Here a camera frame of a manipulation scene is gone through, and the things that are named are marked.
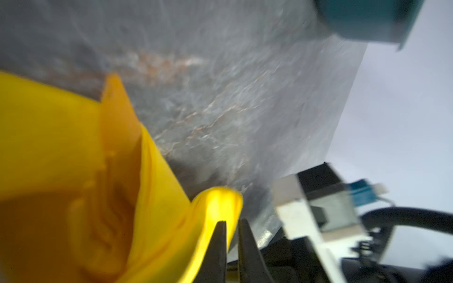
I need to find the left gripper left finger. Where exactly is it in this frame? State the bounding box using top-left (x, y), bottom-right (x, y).
top-left (193, 221), bottom-right (227, 283)

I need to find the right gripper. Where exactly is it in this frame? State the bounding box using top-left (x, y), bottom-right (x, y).
top-left (261, 237), bottom-right (330, 283)

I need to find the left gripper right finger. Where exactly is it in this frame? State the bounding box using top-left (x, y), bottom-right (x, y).
top-left (238, 219), bottom-right (274, 283)

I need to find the yellow paper napkin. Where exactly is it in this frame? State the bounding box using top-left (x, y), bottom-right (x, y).
top-left (1, 72), bottom-right (243, 283)

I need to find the yellow plastic fork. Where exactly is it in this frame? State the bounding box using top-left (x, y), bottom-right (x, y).
top-left (67, 153), bottom-right (133, 283)

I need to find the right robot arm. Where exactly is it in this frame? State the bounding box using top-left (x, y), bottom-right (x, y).
top-left (259, 207), bottom-right (453, 283)

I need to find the teal plastic tray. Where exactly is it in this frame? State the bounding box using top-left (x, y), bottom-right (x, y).
top-left (314, 0), bottom-right (425, 51)

